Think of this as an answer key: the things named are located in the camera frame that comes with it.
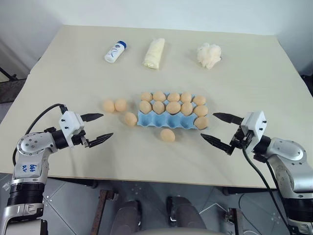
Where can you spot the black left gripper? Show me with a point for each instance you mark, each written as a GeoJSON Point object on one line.
{"type": "Point", "coordinates": [78, 140]}

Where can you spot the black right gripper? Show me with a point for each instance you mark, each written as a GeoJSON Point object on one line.
{"type": "Point", "coordinates": [240, 139]}

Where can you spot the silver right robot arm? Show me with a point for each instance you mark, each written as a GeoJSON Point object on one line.
{"type": "Point", "coordinates": [289, 159]}

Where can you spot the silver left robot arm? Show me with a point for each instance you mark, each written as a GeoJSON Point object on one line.
{"type": "Point", "coordinates": [30, 147]}

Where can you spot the blue egg tray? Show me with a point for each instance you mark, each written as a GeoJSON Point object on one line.
{"type": "Point", "coordinates": [161, 121]}

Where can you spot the tan egg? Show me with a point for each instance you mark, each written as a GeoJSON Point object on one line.
{"type": "Point", "coordinates": [173, 108]}
{"type": "Point", "coordinates": [146, 96]}
{"type": "Point", "coordinates": [108, 105]}
{"type": "Point", "coordinates": [187, 108]}
{"type": "Point", "coordinates": [201, 123]}
{"type": "Point", "coordinates": [145, 107]}
{"type": "Point", "coordinates": [173, 97]}
{"type": "Point", "coordinates": [120, 104]}
{"type": "Point", "coordinates": [130, 119]}
{"type": "Point", "coordinates": [167, 135]}
{"type": "Point", "coordinates": [199, 100]}
{"type": "Point", "coordinates": [185, 97]}
{"type": "Point", "coordinates": [159, 95]}
{"type": "Point", "coordinates": [158, 107]}
{"type": "Point", "coordinates": [201, 110]}

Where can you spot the crumpled white plastic bag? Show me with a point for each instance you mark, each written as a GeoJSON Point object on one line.
{"type": "Point", "coordinates": [209, 55]}

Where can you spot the white bottle with blue cap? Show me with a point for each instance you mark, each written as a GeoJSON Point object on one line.
{"type": "Point", "coordinates": [114, 52]}

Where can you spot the rusty metal table leg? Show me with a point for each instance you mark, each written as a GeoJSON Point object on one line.
{"type": "Point", "coordinates": [104, 210]}
{"type": "Point", "coordinates": [237, 221]}

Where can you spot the dark rounded shape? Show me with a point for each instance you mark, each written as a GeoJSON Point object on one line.
{"type": "Point", "coordinates": [128, 215]}
{"type": "Point", "coordinates": [187, 213]}

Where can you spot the black metal stand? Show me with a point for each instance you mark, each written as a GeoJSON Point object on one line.
{"type": "Point", "coordinates": [8, 74]}

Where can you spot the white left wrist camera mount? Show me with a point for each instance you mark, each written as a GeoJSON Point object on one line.
{"type": "Point", "coordinates": [69, 122]}

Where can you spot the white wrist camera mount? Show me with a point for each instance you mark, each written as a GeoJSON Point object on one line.
{"type": "Point", "coordinates": [255, 124]}
{"type": "Point", "coordinates": [69, 122]}

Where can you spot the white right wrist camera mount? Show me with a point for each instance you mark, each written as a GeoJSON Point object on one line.
{"type": "Point", "coordinates": [255, 124]}

